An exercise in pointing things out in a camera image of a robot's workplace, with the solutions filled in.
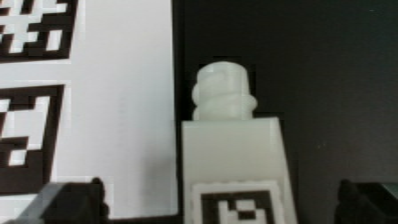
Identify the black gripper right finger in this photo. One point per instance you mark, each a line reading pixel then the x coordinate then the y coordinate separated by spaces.
pixel 366 203

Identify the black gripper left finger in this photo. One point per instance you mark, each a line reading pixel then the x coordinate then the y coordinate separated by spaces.
pixel 67 204

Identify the white marker sheet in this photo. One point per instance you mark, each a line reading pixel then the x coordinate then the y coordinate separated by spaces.
pixel 87 105

